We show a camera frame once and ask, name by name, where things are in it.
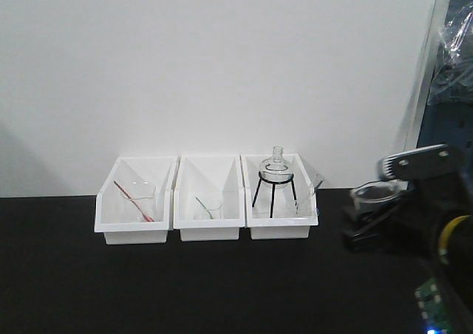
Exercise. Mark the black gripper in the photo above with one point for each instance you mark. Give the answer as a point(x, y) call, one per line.
point(423, 219)

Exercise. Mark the clear glass beaker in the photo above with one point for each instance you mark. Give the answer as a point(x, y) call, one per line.
point(372, 195)

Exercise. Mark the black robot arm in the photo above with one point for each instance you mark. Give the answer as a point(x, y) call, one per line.
point(454, 275)

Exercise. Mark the small beaker in middle bin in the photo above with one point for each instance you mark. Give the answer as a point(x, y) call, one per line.
point(215, 206)

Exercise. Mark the large beaker in left bin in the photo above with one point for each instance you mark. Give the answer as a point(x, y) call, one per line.
point(144, 193)

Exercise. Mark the glass test tube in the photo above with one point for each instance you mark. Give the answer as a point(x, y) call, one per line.
point(305, 204)

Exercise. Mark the right white storage bin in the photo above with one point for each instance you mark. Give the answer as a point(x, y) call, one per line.
point(284, 224)

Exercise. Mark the white storage bin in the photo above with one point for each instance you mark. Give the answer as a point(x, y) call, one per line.
point(111, 217)
point(209, 198)
point(284, 224)

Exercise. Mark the green circuit board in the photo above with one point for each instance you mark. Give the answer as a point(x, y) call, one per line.
point(433, 311)

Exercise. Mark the round glass flask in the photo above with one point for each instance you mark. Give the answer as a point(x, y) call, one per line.
point(276, 169)

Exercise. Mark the middle white storage bin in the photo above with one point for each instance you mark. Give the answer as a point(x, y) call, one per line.
point(209, 198)

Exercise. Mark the clear plastic bag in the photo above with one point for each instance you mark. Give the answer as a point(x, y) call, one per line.
point(452, 81)

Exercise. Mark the red stirring rod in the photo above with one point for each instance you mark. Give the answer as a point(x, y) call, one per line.
point(144, 215)

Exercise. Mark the left white storage bin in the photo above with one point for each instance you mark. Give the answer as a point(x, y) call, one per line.
point(111, 217)

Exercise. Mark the black wire tripod stand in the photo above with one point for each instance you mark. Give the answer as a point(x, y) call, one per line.
point(274, 183)

